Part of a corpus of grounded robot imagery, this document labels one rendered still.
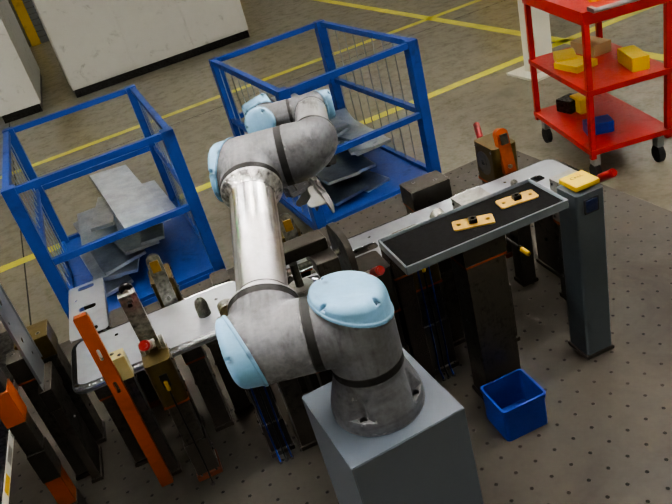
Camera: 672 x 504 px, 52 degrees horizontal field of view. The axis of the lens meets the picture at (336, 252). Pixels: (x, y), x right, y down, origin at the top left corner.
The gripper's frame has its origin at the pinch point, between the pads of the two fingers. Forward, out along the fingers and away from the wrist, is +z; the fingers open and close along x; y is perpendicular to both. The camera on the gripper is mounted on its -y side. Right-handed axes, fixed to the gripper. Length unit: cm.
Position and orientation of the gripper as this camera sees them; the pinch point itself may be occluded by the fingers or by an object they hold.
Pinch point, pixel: (328, 210)
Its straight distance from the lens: 187.5
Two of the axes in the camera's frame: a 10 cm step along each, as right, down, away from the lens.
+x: 3.2, 0.9, -9.4
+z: 5.0, 8.3, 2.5
